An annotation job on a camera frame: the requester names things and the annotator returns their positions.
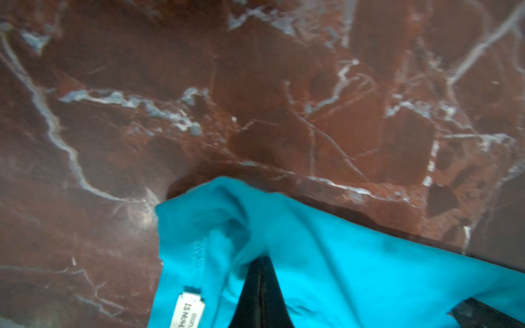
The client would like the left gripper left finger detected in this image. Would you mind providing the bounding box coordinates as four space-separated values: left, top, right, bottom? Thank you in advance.
230 256 293 328

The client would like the teal printed t-shirt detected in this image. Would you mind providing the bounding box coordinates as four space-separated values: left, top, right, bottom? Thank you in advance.
148 177 524 327

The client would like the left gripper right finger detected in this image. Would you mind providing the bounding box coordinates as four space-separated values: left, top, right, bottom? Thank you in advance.
448 298 524 328

